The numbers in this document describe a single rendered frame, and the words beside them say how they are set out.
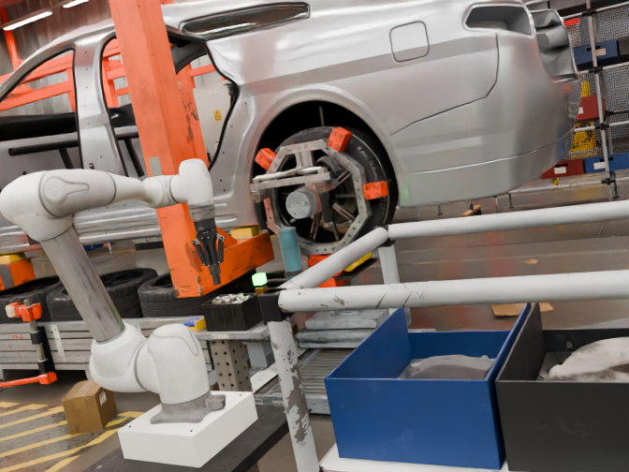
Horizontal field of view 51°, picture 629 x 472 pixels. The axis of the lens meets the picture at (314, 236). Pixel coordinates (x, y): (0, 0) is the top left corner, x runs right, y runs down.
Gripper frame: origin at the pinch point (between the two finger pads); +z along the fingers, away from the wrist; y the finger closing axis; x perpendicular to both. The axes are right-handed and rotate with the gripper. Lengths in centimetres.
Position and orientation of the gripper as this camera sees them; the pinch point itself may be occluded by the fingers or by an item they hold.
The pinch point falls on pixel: (215, 274)
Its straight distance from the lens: 239.0
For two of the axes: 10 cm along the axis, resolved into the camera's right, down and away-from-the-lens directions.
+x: 3.4, -1.9, 9.2
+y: 9.2, -1.2, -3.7
